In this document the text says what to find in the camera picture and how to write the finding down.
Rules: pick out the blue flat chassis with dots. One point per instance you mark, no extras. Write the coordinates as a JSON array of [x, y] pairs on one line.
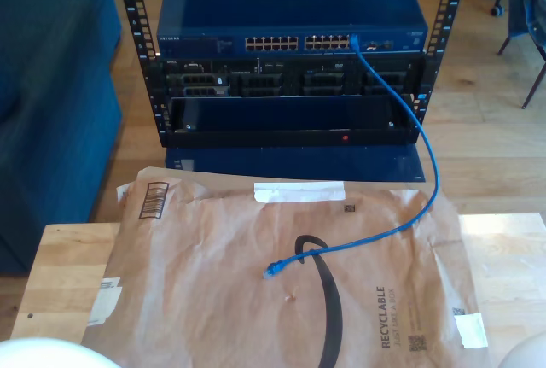
[[298, 163]]

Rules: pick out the black rack power strip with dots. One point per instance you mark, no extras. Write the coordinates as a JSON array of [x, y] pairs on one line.
[[256, 137]]

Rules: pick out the black rack server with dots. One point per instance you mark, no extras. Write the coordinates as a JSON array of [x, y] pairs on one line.
[[290, 82]]

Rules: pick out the brown paper mailer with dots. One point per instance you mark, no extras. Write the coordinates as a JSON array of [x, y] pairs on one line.
[[213, 257]]

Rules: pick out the blue sofa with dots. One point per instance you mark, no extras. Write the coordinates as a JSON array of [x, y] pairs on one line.
[[51, 86]]

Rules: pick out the dark chair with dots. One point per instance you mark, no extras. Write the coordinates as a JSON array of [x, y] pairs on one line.
[[522, 1]]

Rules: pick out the blue network switch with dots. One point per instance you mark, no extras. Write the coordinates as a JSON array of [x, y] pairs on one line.
[[277, 1]]

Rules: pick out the black rack frame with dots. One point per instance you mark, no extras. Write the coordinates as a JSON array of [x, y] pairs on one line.
[[136, 9]]

